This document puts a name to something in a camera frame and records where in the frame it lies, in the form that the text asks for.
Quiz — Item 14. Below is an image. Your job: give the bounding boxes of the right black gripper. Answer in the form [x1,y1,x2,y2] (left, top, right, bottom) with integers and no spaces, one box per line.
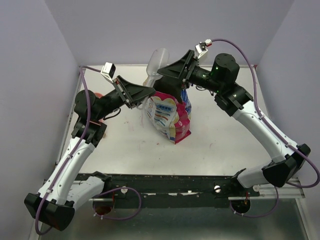
[157,49,223,94]

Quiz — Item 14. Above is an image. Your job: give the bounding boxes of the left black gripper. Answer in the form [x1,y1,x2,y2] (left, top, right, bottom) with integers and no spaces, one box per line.
[95,74,156,121]

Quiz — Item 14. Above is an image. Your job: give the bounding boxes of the clear plastic scoop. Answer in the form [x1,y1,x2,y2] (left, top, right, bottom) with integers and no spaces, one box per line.
[143,48,170,87]

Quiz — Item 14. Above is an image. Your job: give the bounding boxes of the pet food bag pink white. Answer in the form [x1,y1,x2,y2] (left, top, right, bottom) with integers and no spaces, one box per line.
[142,77,192,144]

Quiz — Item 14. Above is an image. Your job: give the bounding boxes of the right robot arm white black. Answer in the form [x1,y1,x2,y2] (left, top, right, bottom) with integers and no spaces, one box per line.
[157,50,311,196]

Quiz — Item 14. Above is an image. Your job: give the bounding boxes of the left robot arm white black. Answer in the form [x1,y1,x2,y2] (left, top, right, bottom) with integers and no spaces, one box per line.
[24,75,156,236]

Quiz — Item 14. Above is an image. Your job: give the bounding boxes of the pink cat-shaped pet bowl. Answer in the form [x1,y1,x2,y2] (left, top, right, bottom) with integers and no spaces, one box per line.
[94,92,107,139]

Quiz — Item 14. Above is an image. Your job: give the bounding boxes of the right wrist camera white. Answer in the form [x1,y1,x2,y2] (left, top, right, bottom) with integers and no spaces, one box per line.
[194,39,212,60]

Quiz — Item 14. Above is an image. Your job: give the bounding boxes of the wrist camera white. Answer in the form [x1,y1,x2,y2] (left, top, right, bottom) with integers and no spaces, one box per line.
[100,62,116,84]
[194,39,212,60]

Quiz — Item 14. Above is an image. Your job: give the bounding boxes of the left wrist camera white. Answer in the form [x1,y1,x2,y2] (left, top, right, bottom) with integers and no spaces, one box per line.
[100,62,116,84]

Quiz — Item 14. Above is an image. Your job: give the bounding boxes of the black mounting base rail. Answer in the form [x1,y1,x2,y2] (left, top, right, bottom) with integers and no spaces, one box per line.
[74,170,261,210]

